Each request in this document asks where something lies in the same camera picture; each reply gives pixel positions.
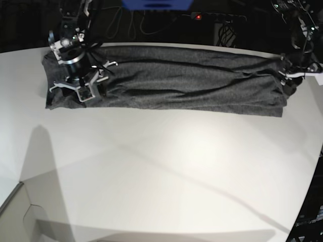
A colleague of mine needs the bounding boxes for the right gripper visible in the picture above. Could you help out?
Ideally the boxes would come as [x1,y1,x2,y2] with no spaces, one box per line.
[48,30,101,88]

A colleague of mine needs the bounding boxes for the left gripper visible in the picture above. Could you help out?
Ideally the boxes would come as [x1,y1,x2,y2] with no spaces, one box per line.
[279,12,322,76]

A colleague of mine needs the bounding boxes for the grey t-shirt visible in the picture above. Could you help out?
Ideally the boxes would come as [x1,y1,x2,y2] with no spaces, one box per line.
[46,46,288,117]

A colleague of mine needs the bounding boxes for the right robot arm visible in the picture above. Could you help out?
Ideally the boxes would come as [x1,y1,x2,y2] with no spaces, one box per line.
[48,1,96,87]

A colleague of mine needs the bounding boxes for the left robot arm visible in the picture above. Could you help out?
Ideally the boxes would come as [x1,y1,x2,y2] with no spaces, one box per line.
[271,1,322,75]

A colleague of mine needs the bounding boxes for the blue box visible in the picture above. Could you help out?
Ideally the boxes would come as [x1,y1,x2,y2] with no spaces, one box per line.
[122,0,193,11]

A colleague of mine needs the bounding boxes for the black power strip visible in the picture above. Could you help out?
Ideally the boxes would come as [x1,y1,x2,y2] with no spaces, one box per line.
[190,12,247,24]

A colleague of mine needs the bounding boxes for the grey cardboard box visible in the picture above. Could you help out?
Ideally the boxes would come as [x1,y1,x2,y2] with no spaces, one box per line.
[0,181,76,242]

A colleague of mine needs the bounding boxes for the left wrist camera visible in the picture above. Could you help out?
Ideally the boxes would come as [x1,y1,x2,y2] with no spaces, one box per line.
[315,74,323,86]

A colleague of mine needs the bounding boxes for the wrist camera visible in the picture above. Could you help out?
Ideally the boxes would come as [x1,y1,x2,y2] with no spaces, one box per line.
[76,86,96,102]
[315,74,323,86]

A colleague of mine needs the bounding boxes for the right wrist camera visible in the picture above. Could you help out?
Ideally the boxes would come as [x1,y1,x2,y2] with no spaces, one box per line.
[76,86,96,102]

